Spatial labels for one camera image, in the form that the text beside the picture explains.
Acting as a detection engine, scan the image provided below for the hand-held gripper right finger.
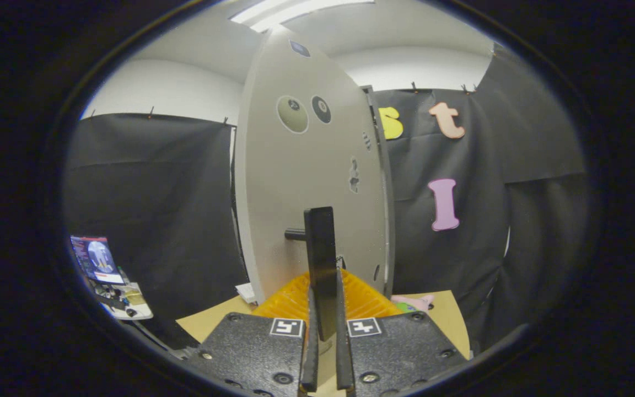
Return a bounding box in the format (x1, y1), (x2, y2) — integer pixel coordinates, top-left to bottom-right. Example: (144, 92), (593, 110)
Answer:
(335, 269), (470, 397)

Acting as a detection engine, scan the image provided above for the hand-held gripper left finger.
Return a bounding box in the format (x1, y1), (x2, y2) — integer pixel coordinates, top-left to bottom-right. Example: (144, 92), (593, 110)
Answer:
(185, 270), (321, 397)

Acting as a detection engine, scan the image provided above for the black door handle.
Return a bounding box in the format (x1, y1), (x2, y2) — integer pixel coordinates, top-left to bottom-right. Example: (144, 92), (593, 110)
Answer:
(284, 207), (339, 341)

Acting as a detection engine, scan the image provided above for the grey shoe cabinet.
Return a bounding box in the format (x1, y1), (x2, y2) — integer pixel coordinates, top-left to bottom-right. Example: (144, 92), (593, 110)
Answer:
(362, 85), (396, 298)

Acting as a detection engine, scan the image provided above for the beige shoe cabinet door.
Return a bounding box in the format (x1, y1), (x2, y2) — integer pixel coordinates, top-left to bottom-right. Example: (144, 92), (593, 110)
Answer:
(235, 25), (390, 304)

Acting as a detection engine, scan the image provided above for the pink and green plush toy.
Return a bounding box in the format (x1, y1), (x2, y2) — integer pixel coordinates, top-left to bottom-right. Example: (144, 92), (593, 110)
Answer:
(392, 294), (435, 314)

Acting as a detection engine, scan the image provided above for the lit display screen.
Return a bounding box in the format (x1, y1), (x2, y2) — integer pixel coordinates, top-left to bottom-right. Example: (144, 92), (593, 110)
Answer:
(69, 235), (125, 285)

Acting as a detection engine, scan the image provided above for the long ceiling light panel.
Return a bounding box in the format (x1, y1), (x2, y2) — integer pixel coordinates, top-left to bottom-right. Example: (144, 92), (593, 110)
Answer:
(229, 0), (376, 33)

